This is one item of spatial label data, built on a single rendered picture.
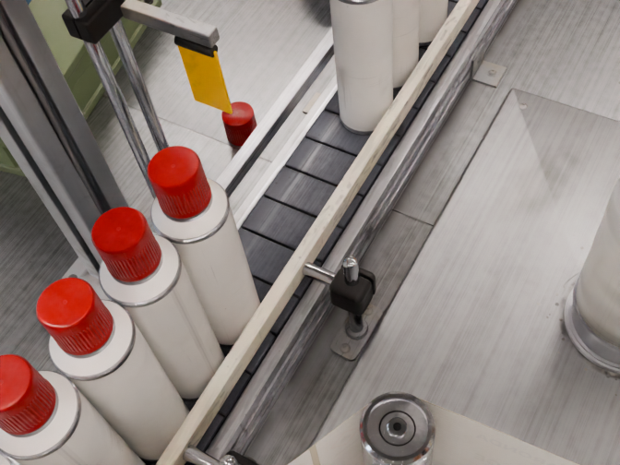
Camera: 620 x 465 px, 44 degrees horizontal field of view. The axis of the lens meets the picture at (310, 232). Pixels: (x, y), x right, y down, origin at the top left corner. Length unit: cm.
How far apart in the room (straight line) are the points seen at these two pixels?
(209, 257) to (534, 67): 48
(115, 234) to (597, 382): 37
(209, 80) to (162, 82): 39
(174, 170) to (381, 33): 25
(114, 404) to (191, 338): 7
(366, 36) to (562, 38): 32
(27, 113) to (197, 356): 20
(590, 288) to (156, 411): 31
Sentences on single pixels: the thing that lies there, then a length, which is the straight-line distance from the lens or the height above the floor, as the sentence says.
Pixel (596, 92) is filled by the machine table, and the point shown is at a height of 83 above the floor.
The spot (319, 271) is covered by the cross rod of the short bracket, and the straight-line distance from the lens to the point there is 62.
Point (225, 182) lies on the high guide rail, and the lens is 62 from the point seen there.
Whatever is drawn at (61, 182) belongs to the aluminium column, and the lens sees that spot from 61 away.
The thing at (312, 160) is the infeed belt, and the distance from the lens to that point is 72.
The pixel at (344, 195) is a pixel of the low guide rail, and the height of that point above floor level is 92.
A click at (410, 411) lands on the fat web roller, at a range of 40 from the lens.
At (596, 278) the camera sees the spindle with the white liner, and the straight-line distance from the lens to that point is 56.
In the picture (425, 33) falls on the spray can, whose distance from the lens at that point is 81.
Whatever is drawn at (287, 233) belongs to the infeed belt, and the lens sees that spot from 68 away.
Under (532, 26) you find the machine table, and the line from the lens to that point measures 93.
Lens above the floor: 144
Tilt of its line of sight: 56 degrees down
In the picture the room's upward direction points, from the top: 10 degrees counter-clockwise
